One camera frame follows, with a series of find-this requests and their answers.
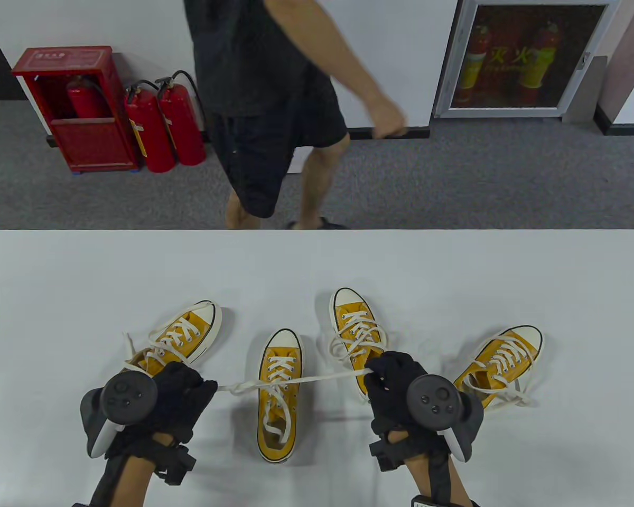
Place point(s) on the person's right hand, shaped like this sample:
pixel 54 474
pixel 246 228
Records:
pixel 391 391

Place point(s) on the person's left hand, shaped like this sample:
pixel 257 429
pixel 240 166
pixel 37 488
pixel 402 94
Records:
pixel 179 396

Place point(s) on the yellow canvas shoe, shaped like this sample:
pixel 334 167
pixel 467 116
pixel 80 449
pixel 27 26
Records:
pixel 203 312
pixel 347 297
pixel 525 337
pixel 281 338

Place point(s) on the person's left forearm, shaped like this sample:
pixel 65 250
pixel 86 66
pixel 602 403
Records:
pixel 132 480

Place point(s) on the person's right forearm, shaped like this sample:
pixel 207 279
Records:
pixel 422 475

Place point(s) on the dark grey hand controller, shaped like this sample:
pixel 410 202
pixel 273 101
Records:
pixel 433 401
pixel 127 396

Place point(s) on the black battery pack white label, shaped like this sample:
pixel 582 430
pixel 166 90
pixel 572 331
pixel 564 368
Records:
pixel 441 503

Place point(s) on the red extinguisher cabinet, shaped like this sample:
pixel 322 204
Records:
pixel 90 142

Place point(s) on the silver framed glass cabinet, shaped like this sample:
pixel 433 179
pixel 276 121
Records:
pixel 507 112

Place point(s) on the red yellow fire extinguisher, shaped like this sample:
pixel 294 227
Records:
pixel 539 58
pixel 475 63

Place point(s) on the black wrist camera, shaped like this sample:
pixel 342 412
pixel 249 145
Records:
pixel 388 457
pixel 177 465

